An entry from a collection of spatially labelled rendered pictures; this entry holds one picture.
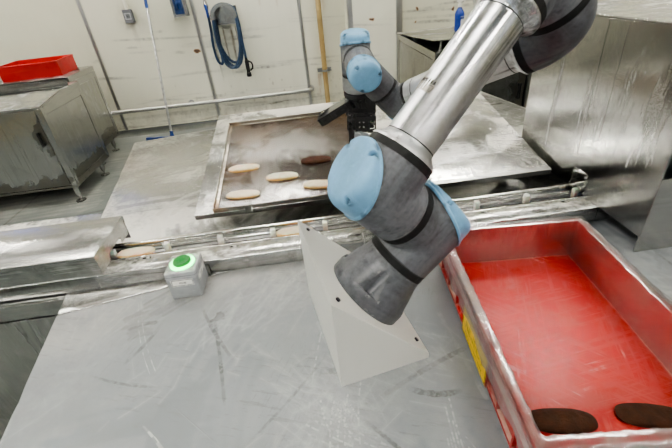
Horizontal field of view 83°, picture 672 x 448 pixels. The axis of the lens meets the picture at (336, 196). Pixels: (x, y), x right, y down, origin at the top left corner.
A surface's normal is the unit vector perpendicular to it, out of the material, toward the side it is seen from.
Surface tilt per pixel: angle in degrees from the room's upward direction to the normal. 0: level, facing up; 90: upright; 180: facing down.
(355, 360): 90
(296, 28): 90
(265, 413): 0
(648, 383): 0
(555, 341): 0
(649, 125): 90
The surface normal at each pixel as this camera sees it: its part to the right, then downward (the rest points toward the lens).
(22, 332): 0.11, 0.50
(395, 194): 0.39, 0.26
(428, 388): -0.09, -0.86
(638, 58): -0.99, 0.13
